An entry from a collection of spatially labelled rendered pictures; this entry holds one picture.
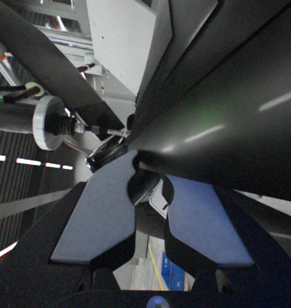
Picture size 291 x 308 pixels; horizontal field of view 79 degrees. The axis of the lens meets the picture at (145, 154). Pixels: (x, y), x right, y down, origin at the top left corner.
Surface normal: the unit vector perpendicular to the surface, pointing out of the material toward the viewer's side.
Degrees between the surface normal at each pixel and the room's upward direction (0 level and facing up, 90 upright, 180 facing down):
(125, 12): 50
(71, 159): 90
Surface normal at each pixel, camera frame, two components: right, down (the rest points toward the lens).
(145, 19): -0.70, 0.62
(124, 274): 0.11, -0.12
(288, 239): -0.62, -0.02
